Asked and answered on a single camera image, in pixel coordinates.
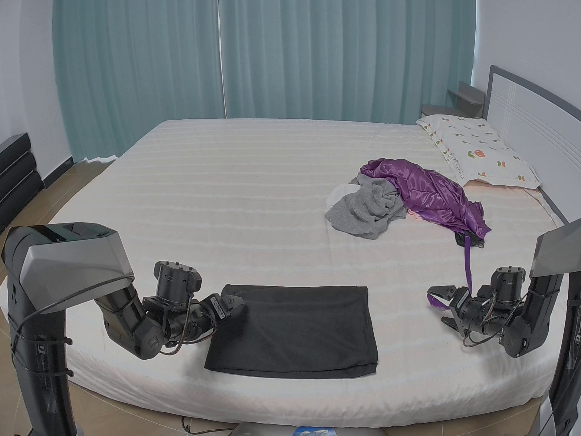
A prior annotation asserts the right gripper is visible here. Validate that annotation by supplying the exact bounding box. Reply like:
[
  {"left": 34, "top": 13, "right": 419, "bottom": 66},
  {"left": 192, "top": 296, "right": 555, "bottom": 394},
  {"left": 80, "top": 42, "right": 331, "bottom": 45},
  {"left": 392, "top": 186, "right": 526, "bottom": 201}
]
[{"left": 426, "top": 284, "right": 496, "bottom": 338}]

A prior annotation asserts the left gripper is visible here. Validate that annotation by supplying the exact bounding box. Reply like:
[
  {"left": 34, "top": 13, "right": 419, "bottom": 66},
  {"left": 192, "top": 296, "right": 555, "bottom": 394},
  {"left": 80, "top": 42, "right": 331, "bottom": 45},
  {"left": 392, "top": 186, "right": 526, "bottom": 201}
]
[{"left": 200, "top": 292, "right": 246, "bottom": 335}]

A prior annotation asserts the black garment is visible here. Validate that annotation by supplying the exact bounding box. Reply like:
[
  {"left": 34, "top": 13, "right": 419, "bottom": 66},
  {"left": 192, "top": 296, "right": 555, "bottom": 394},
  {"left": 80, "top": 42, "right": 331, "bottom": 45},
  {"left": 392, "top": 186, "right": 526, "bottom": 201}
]
[{"left": 204, "top": 283, "right": 379, "bottom": 379}]

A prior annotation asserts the bed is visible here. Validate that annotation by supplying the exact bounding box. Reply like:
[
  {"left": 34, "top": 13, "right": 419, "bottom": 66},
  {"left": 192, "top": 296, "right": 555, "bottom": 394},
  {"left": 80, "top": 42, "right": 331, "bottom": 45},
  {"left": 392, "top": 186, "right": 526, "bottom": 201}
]
[{"left": 5, "top": 64, "right": 581, "bottom": 426}]

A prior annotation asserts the purple satin garment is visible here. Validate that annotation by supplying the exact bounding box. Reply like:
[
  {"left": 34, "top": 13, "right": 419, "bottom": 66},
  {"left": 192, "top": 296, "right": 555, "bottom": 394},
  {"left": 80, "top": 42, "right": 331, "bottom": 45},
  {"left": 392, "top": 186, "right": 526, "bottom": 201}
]
[{"left": 360, "top": 157, "right": 492, "bottom": 310}]

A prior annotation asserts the grey garment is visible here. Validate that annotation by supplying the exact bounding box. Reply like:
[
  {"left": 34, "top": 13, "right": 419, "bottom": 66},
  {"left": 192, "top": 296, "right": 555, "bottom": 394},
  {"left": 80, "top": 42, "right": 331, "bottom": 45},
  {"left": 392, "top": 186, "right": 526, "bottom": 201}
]
[{"left": 324, "top": 173, "right": 409, "bottom": 240}]

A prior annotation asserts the white garment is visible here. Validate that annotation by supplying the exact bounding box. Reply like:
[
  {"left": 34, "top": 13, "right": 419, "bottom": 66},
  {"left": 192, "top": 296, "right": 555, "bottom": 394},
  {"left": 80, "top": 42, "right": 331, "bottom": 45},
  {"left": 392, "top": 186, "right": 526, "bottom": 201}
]
[{"left": 326, "top": 182, "right": 361, "bottom": 209}]

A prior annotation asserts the white printed pillow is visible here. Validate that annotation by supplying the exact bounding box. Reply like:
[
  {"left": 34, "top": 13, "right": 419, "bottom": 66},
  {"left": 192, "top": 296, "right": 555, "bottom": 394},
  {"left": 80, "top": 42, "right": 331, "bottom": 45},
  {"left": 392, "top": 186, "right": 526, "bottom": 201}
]
[{"left": 415, "top": 114, "right": 543, "bottom": 190}]

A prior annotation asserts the grey bedside table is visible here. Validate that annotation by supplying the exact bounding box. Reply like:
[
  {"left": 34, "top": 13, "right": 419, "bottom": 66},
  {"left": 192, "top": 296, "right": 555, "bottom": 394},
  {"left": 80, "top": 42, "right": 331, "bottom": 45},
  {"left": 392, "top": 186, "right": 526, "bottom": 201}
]
[{"left": 421, "top": 81, "right": 485, "bottom": 119}]

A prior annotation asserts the black chest of drawers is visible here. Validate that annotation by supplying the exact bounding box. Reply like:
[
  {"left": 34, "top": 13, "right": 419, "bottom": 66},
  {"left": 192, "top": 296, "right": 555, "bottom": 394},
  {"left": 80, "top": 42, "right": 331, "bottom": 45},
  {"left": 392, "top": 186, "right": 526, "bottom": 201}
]
[{"left": 0, "top": 134, "right": 44, "bottom": 235}]

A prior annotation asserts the blue-green curtain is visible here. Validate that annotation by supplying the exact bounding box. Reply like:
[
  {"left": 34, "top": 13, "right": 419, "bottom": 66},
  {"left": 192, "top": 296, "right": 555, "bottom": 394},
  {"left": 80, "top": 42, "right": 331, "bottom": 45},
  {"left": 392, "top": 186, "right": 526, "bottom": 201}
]
[
  {"left": 52, "top": 0, "right": 225, "bottom": 164},
  {"left": 218, "top": 0, "right": 478, "bottom": 126}
]

